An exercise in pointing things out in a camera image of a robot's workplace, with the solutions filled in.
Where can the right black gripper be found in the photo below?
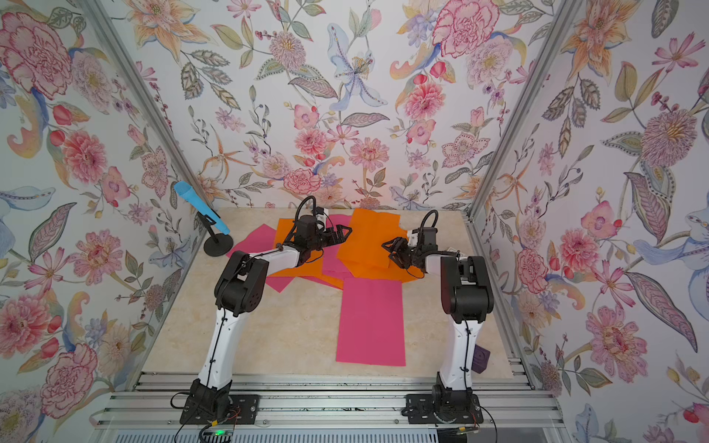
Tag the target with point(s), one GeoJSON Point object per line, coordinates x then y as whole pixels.
{"type": "Point", "coordinates": [401, 242]}

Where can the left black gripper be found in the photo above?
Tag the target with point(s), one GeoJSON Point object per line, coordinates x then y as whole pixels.
{"type": "Point", "coordinates": [336, 237]}

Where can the orange paper sheet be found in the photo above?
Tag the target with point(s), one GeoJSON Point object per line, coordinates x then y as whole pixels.
{"type": "Point", "coordinates": [287, 264]}
{"type": "Point", "coordinates": [391, 273]}
{"type": "Point", "coordinates": [370, 230]}

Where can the orange paper bottom sheet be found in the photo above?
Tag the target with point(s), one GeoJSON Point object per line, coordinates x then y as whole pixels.
{"type": "Point", "coordinates": [391, 273]}

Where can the pink paper far left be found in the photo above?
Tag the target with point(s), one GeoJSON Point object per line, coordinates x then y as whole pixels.
{"type": "Point", "coordinates": [261, 240]}

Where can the blue microphone on stand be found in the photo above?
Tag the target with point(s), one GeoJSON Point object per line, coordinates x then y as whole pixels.
{"type": "Point", "coordinates": [219, 242]}

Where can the purple cube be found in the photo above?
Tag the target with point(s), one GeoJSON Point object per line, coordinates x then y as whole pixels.
{"type": "Point", "coordinates": [481, 358]}

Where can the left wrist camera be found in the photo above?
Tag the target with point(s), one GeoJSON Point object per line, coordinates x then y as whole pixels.
{"type": "Point", "coordinates": [321, 220]}

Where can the left aluminium corner post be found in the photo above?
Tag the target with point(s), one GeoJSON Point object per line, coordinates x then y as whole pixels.
{"type": "Point", "coordinates": [108, 36]}

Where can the aluminium corner post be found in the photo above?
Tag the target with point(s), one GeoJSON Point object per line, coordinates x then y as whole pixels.
{"type": "Point", "coordinates": [108, 36]}
{"type": "Point", "coordinates": [559, 27]}

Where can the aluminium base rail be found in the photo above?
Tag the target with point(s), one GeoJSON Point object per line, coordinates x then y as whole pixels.
{"type": "Point", "coordinates": [299, 402]}

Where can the right aluminium corner post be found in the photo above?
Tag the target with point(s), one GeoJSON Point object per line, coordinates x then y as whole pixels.
{"type": "Point", "coordinates": [559, 27]}

